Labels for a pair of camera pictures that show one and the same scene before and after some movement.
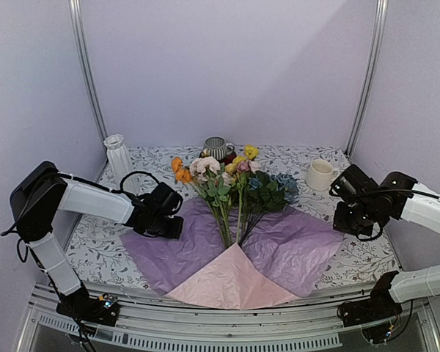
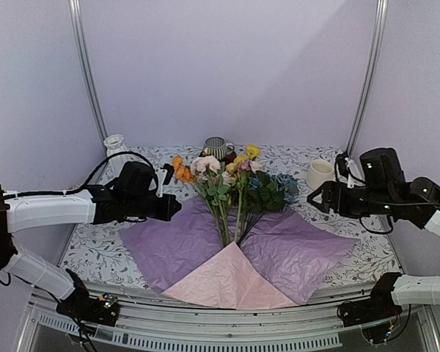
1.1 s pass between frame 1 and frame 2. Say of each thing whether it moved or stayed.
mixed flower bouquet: stayed
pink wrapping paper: stayed
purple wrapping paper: stayed
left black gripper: moved
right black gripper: moved
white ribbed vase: stayed
